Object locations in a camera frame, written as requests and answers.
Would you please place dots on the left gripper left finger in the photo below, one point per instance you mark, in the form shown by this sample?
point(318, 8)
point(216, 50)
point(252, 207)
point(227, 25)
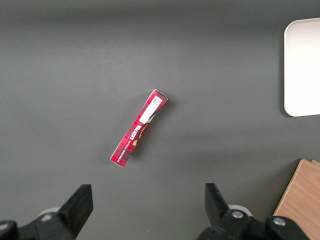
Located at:
point(75, 207)

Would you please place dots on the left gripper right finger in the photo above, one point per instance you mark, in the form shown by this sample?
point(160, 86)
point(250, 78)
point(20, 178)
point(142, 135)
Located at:
point(217, 210)

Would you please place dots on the wooden drawer cabinet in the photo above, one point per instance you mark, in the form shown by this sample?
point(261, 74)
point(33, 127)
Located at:
point(300, 200)

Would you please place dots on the red shortbread biscuit box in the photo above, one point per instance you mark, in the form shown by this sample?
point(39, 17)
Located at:
point(140, 127)

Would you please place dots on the cream plastic tray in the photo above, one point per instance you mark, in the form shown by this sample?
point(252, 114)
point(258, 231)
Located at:
point(303, 67)

